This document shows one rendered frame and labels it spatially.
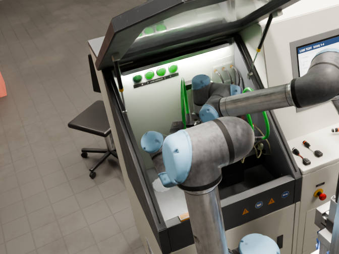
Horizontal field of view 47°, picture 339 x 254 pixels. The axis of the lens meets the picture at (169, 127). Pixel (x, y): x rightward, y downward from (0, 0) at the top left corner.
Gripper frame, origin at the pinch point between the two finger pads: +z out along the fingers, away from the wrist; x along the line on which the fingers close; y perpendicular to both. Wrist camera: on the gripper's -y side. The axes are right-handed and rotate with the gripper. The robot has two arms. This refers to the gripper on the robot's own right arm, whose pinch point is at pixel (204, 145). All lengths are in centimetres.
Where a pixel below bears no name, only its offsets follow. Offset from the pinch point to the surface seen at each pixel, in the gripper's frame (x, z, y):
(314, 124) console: 60, 11, -1
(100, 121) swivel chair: -31, 65, -152
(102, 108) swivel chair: -25, 65, -172
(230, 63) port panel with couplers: 30.5, -18.8, -31.9
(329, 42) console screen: 72, -27, -10
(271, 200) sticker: 21.0, 25.3, 21.9
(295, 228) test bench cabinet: 36, 52, 22
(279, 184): 25.4, 17.6, 21.5
